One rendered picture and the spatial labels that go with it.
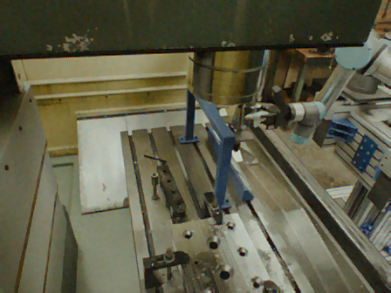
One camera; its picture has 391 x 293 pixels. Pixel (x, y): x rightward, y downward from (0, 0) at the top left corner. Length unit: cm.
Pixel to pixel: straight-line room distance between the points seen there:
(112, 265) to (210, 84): 97
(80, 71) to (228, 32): 127
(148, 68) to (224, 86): 115
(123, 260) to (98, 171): 50
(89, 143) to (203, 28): 133
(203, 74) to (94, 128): 125
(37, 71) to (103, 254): 94
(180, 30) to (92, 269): 110
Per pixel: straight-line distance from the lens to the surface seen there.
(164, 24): 42
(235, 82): 54
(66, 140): 187
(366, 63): 113
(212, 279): 86
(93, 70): 165
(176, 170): 128
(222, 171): 101
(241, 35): 46
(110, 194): 154
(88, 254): 139
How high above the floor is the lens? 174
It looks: 36 degrees down
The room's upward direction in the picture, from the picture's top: 4 degrees clockwise
